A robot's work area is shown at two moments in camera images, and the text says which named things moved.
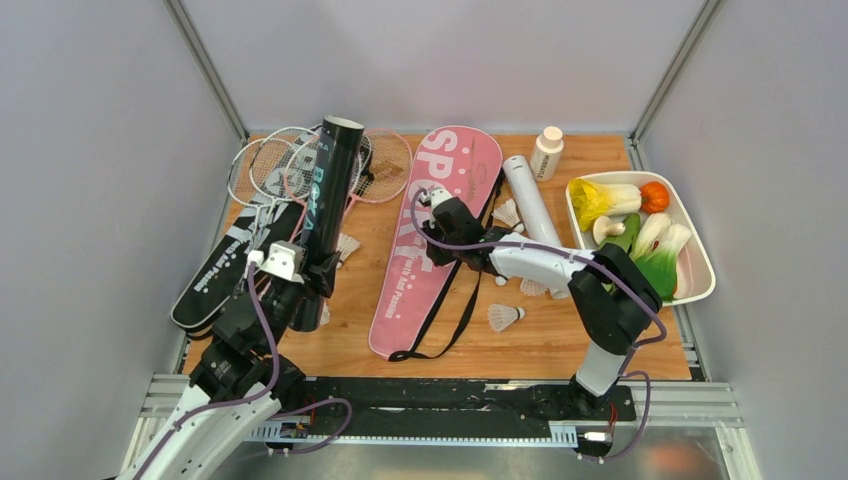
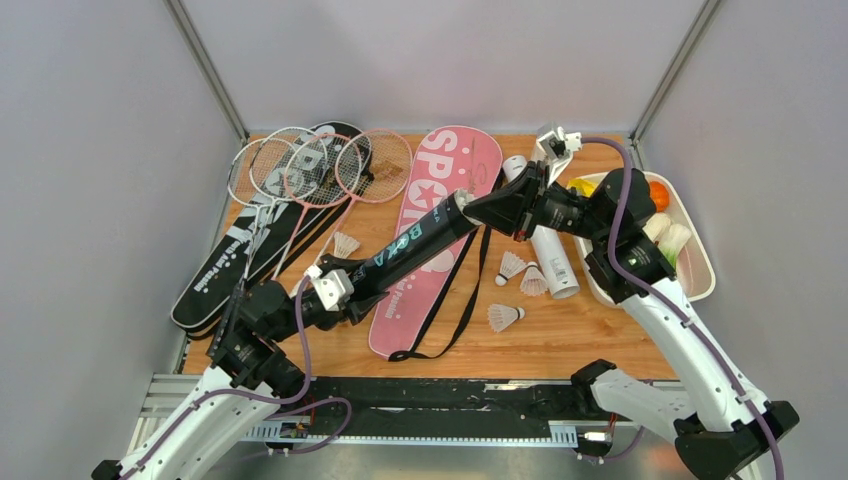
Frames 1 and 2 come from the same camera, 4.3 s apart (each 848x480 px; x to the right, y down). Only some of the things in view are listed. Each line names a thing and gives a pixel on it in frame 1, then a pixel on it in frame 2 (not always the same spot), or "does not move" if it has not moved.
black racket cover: [277, 214] does not move
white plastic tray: [697, 278] does not move
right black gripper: [433, 228] to [515, 207]
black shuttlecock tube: [330, 211] to [437, 231]
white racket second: [281, 165] does not move
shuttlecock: [345, 246] does not move
